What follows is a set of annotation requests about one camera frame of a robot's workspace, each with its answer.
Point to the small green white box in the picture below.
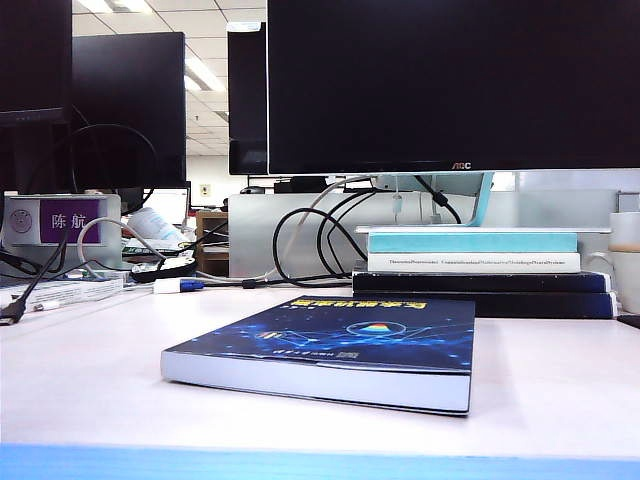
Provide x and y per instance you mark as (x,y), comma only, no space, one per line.
(95,275)

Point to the AOC monitor with silver stand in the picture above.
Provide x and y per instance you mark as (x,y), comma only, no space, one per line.
(450,85)

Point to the wooden box frame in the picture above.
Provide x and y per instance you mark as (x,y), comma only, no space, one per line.
(212,217)

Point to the dark blue cover book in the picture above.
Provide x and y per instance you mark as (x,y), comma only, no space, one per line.
(350,340)

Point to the green cover book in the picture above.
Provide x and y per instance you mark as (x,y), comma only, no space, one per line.
(150,248)

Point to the white spine book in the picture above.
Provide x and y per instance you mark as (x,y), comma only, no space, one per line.
(475,262)

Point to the black monitor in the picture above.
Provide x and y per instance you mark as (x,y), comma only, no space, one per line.
(247,100)
(35,55)
(130,110)

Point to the purple name plate holder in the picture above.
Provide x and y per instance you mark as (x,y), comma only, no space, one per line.
(70,220)

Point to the white tube blue print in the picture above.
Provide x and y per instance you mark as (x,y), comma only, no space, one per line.
(155,225)

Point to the flat black object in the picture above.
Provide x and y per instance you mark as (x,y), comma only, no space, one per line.
(630,321)

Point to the teal spine book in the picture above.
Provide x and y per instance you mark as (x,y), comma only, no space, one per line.
(475,243)

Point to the black oval device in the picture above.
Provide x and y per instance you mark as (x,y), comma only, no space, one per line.
(165,269)

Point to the white mug with lid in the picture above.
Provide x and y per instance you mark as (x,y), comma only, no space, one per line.
(625,280)

